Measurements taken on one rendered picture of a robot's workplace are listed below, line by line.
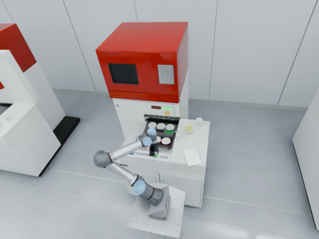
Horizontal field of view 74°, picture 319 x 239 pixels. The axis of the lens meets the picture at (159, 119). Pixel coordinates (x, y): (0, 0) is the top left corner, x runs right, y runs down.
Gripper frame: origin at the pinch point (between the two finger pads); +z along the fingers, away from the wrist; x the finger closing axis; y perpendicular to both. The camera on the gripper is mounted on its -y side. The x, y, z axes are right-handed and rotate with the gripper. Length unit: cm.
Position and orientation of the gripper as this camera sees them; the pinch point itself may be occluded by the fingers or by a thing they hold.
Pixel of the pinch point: (154, 155)
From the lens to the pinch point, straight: 213.6
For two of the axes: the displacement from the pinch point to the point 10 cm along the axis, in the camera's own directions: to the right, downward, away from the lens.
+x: -9.7, -1.0, 2.3
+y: 2.3, -6.8, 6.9
